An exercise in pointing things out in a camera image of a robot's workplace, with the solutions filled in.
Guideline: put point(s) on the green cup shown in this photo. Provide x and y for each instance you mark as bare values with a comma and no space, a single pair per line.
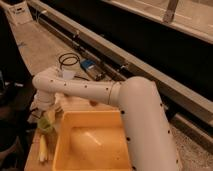
44,126

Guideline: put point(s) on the white paper funnel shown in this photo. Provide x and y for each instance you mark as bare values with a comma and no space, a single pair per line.
67,74

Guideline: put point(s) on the white box with label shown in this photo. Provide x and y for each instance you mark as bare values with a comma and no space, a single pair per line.
19,13

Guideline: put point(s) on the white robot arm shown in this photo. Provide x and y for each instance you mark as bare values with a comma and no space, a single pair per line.
151,144

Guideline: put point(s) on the white cup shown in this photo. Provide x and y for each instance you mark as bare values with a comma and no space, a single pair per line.
59,102

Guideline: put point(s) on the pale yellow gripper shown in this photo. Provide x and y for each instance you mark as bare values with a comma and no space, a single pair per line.
49,116

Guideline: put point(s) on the blue black device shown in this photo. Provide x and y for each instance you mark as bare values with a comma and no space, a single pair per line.
93,70

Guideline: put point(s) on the yellow plastic bin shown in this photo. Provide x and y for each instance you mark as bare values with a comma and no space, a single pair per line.
91,141

